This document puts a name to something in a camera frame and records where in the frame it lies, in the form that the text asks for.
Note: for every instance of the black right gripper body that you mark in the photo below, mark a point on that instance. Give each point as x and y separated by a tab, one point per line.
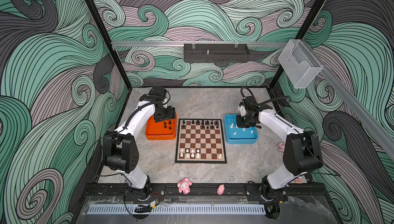
244	121

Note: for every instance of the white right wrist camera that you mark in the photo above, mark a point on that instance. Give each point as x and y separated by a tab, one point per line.
242	110

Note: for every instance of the blue plastic tray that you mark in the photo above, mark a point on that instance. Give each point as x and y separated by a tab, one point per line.
238	136

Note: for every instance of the black perforated wall shelf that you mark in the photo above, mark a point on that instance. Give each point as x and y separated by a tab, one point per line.
217	54

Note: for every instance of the clear acrylic wall box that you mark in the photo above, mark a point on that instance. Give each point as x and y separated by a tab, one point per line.
300	63

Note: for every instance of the brown cream chessboard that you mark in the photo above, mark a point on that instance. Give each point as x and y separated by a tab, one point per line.
200	141

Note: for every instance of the orange plastic tray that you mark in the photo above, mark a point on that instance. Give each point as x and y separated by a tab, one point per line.
161	131

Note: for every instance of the aluminium back wall rail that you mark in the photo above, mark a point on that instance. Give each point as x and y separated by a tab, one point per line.
155	43

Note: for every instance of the aluminium right wall rail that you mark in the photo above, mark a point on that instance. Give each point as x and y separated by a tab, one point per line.
339	76

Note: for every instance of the aluminium wall rail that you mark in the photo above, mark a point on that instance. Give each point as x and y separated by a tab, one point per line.
339	76
155	43

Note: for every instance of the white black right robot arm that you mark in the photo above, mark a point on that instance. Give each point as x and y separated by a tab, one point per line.
301	155

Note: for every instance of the pink white round figurine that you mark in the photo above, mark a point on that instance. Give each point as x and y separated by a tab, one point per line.
281	147

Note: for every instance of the pink pig plush toy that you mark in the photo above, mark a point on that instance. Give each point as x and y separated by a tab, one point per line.
184	186

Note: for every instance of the small pink pig figurine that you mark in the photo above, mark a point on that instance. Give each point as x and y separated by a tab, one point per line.
220	189

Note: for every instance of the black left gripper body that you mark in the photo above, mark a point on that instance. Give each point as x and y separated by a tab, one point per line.
165	114

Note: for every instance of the black front mounting rail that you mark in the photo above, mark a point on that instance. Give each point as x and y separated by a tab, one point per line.
162	191

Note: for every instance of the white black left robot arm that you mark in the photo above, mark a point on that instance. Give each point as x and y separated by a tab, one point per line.
120	152

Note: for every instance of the white slotted cable duct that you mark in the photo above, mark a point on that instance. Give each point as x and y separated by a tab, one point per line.
221	209

